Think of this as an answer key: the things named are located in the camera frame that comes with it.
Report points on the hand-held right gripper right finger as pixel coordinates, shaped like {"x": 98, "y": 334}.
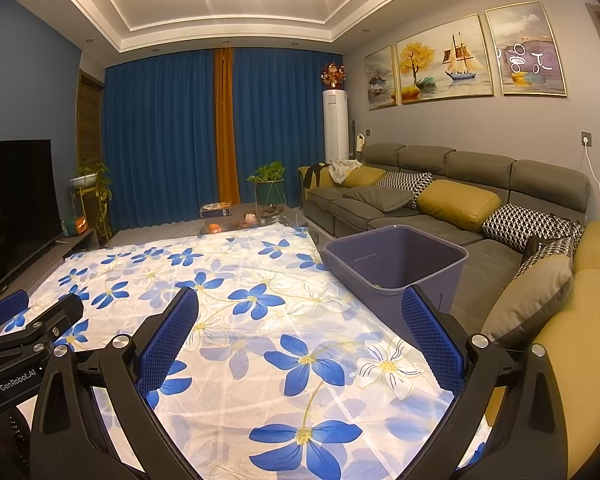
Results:
{"x": 432, "y": 340}

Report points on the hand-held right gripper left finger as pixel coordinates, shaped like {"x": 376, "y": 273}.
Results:
{"x": 167, "y": 340}

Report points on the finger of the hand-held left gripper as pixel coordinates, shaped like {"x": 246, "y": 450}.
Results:
{"x": 65, "y": 310}
{"x": 7, "y": 307}

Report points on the purple plastic bin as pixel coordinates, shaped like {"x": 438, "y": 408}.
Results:
{"x": 395, "y": 255}

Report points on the grey television cabinet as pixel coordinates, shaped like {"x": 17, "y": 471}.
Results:
{"x": 75, "y": 245}

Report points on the grey cushion dark edge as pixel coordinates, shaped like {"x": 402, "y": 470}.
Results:
{"x": 527, "y": 297}

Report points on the tall gold plant stand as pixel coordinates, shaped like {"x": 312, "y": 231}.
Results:
{"x": 78, "y": 205}

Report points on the black flat television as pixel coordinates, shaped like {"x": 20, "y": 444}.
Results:
{"x": 15, "y": 200}

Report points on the blue floral tablecloth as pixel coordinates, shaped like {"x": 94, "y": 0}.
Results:
{"x": 280, "y": 320}

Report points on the orange ball toy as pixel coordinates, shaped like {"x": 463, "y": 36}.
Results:
{"x": 215, "y": 227}

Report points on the large yellow bolster cushion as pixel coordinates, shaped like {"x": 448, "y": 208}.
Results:
{"x": 457, "y": 205}

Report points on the printed cardboard box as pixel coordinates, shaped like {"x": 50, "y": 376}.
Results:
{"x": 216, "y": 210}

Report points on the trailing plant white bowl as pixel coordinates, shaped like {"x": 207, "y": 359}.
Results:
{"x": 92, "y": 174}

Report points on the black edged houndstooth cushion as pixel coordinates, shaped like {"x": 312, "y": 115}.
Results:
{"x": 547, "y": 252}

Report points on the pink pig toy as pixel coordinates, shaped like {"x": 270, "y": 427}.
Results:
{"x": 251, "y": 218}

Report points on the yellow leather sofa section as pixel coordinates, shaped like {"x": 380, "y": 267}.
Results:
{"x": 580, "y": 360}

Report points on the flat grey cushion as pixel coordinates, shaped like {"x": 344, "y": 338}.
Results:
{"x": 380, "y": 197}

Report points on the glass bowl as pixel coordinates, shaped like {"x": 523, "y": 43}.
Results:
{"x": 271, "y": 211}

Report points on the small yellow cushion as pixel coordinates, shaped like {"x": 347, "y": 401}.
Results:
{"x": 362, "y": 176}

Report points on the grey sectional sofa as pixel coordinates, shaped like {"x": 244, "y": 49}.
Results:
{"x": 480, "y": 165}

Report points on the white cloth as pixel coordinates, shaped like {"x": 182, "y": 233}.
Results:
{"x": 345, "y": 170}

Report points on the brown wooden panel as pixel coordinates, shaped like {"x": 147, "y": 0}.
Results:
{"x": 90, "y": 115}

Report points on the blue curtain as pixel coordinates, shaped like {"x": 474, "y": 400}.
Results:
{"x": 160, "y": 135}
{"x": 280, "y": 120}

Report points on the black and yellow garment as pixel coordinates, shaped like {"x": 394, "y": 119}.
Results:
{"x": 316, "y": 176}

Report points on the orange curtain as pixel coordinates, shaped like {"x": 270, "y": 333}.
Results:
{"x": 225, "y": 125}

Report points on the white standing air conditioner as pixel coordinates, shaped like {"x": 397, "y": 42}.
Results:
{"x": 336, "y": 127}

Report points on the small grey landscape painting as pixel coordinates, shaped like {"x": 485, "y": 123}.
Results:
{"x": 381, "y": 79}

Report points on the sailboat and tree painting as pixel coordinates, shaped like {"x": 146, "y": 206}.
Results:
{"x": 445, "y": 60}

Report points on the orange decorative tree ornament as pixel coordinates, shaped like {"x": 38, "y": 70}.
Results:
{"x": 333, "y": 76}

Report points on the purple framed painting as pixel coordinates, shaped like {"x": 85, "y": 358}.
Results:
{"x": 525, "y": 50}

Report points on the wall socket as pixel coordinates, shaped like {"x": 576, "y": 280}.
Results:
{"x": 586, "y": 139}

